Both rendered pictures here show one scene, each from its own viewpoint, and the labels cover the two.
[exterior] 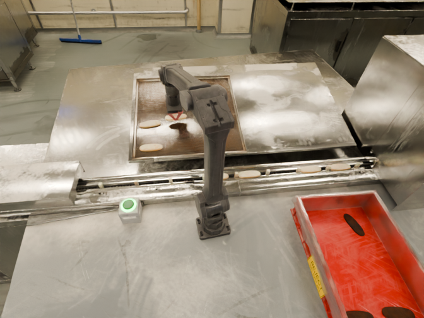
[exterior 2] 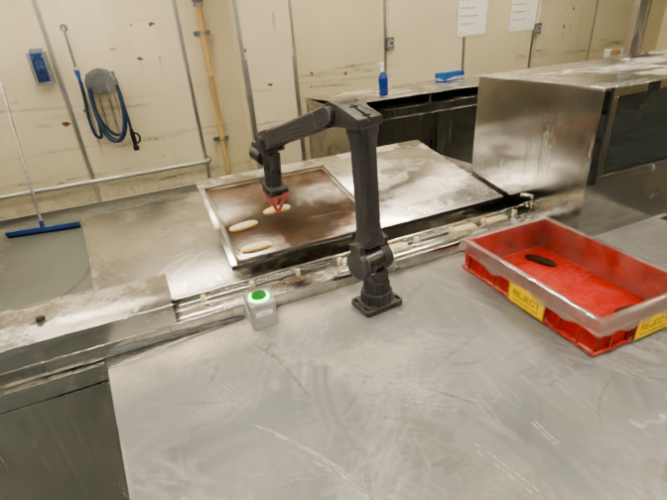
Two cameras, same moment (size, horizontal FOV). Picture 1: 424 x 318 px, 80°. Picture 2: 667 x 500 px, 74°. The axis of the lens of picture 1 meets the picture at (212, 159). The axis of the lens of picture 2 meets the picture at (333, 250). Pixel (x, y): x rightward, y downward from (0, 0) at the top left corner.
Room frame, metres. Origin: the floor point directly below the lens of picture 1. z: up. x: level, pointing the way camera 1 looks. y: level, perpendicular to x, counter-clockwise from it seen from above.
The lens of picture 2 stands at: (-0.53, 0.31, 1.52)
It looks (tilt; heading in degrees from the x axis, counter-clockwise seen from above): 27 degrees down; 347
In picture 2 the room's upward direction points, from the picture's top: 4 degrees counter-clockwise
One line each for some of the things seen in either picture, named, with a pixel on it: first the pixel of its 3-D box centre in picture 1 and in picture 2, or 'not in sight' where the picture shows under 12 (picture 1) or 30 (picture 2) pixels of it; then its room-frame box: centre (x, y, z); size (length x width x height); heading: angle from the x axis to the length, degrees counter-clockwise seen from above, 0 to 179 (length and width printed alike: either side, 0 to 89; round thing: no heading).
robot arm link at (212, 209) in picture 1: (210, 206); (368, 264); (0.46, 0.00, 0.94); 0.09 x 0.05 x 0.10; 24
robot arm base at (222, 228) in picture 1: (213, 221); (376, 291); (0.44, -0.02, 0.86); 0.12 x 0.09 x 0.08; 105
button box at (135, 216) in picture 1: (131, 212); (261, 313); (0.47, 0.30, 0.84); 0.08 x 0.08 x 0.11; 9
